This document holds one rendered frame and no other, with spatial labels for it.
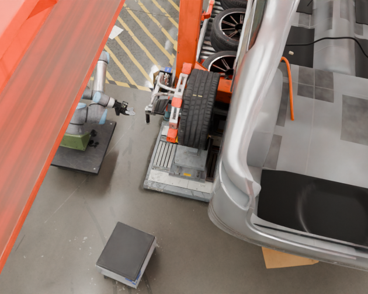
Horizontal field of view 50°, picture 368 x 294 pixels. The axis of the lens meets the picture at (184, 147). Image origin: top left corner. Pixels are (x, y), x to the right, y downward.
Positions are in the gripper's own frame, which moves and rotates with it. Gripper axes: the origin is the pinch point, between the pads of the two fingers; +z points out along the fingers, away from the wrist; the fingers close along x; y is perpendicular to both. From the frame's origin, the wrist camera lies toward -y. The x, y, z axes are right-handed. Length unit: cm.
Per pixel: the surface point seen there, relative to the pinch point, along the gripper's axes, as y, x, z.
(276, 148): 75, -33, 97
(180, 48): 52, 44, 13
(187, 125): 49, -26, 31
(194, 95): 64, -9, 26
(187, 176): -25, -26, 72
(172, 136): 34, -31, 26
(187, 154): -20, -6, 66
